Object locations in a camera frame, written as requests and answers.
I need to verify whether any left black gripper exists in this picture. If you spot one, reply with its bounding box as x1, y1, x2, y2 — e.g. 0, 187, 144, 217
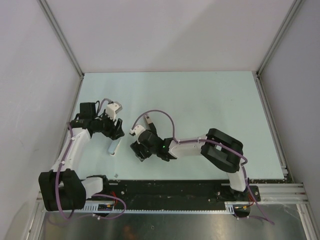
92, 109, 124, 140

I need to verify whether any blue white staple remover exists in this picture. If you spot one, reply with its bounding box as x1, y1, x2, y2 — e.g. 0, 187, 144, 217
107, 138, 121, 156

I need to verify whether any beige black stapler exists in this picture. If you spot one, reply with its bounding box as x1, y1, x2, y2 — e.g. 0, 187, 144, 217
144, 114, 158, 136

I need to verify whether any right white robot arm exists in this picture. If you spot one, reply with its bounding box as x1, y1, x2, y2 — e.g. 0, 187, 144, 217
130, 125, 249, 201

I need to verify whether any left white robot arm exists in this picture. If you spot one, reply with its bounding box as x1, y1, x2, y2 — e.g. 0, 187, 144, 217
38, 98, 125, 212

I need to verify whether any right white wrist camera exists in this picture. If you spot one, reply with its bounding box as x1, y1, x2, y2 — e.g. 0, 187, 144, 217
129, 125, 146, 138

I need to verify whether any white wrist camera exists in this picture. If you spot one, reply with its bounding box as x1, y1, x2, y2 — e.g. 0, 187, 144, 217
129, 125, 146, 138
105, 101, 123, 121

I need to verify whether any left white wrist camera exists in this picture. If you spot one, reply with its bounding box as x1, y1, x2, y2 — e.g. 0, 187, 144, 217
105, 101, 123, 121

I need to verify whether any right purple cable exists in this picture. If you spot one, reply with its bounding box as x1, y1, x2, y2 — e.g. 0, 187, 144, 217
131, 109, 275, 226

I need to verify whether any purple cable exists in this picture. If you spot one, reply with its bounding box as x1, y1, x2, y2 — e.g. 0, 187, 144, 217
47, 98, 127, 222
131, 109, 275, 226

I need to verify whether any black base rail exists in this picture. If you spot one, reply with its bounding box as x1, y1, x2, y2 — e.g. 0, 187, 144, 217
91, 180, 261, 211

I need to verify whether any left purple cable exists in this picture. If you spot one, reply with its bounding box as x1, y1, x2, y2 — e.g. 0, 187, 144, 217
47, 98, 127, 222

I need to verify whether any aluminium frame rail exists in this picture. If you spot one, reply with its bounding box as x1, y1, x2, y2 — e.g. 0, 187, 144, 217
37, 182, 308, 218

